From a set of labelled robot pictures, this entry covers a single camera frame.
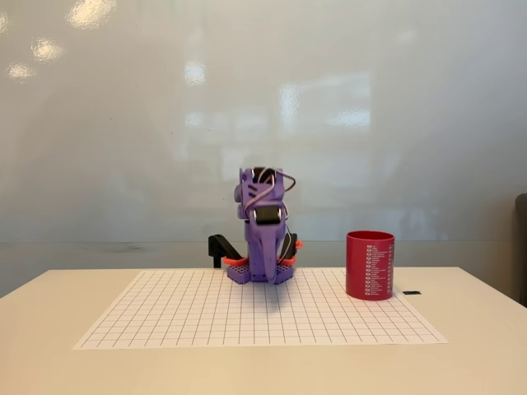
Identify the purple gripper black servo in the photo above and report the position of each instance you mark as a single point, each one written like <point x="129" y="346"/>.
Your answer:
<point x="268" y="216"/>

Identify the purple robot arm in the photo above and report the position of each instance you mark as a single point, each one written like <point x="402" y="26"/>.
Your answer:
<point x="257" y="191"/>

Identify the red cup with white print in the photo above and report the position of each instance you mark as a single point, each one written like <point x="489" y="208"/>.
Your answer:
<point x="370" y="267"/>

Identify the black table clamp orange knob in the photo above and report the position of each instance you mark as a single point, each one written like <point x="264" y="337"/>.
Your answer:
<point x="293" y="247"/>

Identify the black table clamp orange pad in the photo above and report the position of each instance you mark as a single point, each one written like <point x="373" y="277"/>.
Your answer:
<point x="220" y="247"/>

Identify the white grid paper sheet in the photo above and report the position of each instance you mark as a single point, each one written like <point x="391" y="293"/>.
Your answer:
<point x="288" y="321"/>

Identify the small flat black item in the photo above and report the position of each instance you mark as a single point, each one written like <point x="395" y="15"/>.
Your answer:
<point x="412" y="292"/>

